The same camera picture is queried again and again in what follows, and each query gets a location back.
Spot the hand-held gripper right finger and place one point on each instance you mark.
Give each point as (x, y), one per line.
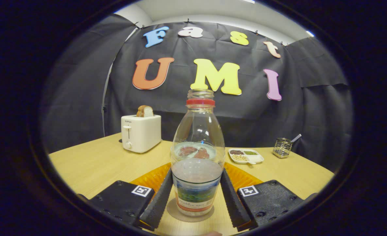
(234, 205)

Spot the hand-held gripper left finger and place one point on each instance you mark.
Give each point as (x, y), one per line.
(159, 203)

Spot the round brown coaster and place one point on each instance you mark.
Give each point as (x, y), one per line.
(172, 210)

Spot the clear plastic juice bottle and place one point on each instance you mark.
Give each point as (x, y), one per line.
(196, 183)

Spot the white divided grain tray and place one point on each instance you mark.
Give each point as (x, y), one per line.
(246, 156)

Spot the pale green plate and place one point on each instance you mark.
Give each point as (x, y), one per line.
(195, 151)

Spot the white toaster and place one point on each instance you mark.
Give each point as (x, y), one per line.
(144, 134)

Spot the wooden table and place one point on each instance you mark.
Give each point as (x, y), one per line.
(98, 164)

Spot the bread slice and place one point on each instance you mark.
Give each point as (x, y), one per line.
(145, 111)

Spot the small ceiling light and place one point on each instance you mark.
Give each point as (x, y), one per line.
(310, 33)

